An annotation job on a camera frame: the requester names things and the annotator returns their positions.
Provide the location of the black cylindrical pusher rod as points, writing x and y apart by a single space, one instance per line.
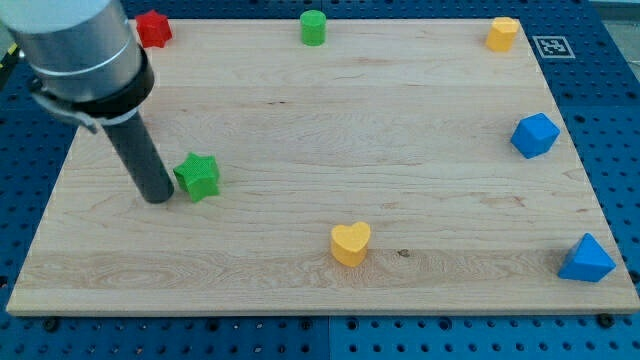
140 157

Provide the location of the green star block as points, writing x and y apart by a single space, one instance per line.
198 176

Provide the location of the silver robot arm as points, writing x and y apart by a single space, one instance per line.
90 71

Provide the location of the red star block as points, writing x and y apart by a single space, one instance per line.
153 29

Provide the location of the green cylinder block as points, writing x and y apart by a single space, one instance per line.
313 27

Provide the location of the yellow heart block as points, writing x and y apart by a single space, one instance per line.
349 243

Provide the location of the wooden board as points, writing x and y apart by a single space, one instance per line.
402 124

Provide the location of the yellow hexagon block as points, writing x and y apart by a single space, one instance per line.
502 34

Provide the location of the blue cube block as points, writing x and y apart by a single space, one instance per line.
534 135

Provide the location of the white fiducial marker tag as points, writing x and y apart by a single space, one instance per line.
553 47

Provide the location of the blue triangle block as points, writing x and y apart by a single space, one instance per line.
586 261

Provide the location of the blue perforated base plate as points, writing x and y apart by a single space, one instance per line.
598 96

